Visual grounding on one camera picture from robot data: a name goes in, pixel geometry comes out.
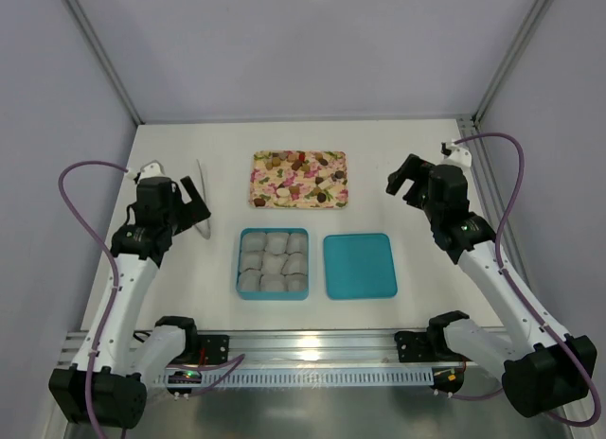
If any white round chocolate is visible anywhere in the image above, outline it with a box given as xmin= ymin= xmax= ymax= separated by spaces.
xmin=276 ymin=187 xmax=290 ymax=197

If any slotted cable duct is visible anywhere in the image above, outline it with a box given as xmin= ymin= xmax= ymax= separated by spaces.
xmin=160 ymin=366 xmax=434 ymax=390

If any aluminium rail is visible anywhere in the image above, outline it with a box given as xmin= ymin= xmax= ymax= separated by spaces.
xmin=59 ymin=329 xmax=462 ymax=371

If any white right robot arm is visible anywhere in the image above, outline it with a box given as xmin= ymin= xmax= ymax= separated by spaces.
xmin=386 ymin=154 xmax=597 ymax=417

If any teal box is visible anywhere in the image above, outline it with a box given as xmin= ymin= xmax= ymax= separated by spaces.
xmin=235 ymin=228 xmax=310 ymax=301

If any floral tray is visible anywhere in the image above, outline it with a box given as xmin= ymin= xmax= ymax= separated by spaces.
xmin=248 ymin=149 xmax=349 ymax=209

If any teal lid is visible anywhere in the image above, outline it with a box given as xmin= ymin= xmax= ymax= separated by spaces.
xmin=323 ymin=233 xmax=398 ymax=301

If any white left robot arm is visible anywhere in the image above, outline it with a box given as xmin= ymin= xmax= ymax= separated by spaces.
xmin=48 ymin=175 xmax=210 ymax=437

